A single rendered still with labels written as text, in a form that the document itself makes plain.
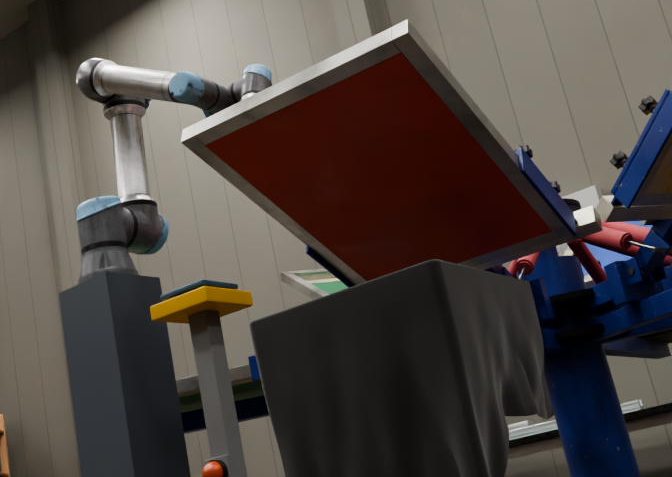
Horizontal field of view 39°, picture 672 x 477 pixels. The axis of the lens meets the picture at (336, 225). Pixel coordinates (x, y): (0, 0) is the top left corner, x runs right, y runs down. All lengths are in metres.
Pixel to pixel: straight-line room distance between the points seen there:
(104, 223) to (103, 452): 0.57
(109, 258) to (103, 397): 0.35
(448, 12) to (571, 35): 1.06
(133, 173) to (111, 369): 0.58
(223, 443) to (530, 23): 5.90
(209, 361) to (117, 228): 0.87
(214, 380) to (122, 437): 0.67
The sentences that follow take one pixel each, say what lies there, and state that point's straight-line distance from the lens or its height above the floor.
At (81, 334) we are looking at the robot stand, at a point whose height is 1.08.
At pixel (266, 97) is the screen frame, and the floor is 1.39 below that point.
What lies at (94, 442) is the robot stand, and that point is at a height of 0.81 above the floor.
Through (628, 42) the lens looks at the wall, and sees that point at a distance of 6.92.
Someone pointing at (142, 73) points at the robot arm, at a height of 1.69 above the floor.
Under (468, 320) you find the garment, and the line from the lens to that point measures 1.79.
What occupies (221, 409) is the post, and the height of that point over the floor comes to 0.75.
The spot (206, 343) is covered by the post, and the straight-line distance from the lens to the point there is 1.65.
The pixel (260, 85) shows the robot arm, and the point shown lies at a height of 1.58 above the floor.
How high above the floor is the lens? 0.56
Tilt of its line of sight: 16 degrees up
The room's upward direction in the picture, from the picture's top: 12 degrees counter-clockwise
